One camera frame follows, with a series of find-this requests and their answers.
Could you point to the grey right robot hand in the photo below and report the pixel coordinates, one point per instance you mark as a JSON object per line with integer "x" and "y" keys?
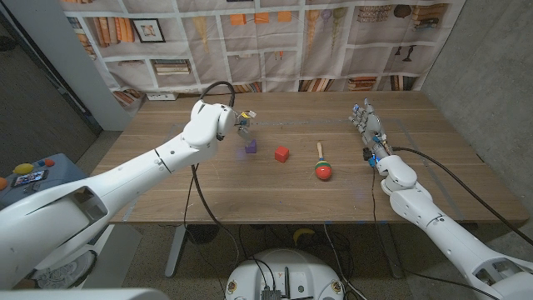
{"x": 372, "y": 127}

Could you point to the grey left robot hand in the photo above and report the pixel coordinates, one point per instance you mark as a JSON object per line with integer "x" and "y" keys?
{"x": 245, "y": 134}

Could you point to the purple magnetic cube block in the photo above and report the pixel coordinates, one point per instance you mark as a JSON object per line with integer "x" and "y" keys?
{"x": 251, "y": 148}

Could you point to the red magnetic cube block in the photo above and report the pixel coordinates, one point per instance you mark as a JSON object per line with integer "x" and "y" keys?
{"x": 282, "y": 154}

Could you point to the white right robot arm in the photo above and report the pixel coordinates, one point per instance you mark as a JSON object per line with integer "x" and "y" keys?
{"x": 449, "y": 237}

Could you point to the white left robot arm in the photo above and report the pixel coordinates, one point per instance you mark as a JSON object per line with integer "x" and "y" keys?
{"x": 125, "y": 179}

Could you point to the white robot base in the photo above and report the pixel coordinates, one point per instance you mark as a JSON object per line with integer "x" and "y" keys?
{"x": 291, "y": 271}

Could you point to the red green wooden maraca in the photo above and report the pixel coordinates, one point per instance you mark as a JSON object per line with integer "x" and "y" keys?
{"x": 323, "y": 170}

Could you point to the yellow banana toy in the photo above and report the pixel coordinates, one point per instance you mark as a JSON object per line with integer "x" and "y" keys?
{"x": 303, "y": 233}

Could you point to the orange toy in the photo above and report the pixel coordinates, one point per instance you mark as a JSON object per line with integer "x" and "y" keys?
{"x": 2, "y": 183}

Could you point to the printed bookshelf backdrop cloth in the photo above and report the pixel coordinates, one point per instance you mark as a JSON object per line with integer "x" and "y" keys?
{"x": 266, "y": 50}

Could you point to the white power strip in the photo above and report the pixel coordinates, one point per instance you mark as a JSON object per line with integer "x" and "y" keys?
{"x": 161, "y": 96}

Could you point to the black round floor fan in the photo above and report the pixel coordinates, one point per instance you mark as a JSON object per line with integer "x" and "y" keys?
{"x": 204, "y": 233}

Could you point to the grey table leg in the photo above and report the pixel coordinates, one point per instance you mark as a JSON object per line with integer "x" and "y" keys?
{"x": 175, "y": 250}
{"x": 389, "y": 250}

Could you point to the blue-grey ottoman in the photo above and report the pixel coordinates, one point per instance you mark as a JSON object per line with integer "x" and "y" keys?
{"x": 62, "y": 171}

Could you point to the black smartphone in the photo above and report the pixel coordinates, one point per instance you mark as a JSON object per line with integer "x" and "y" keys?
{"x": 29, "y": 178}

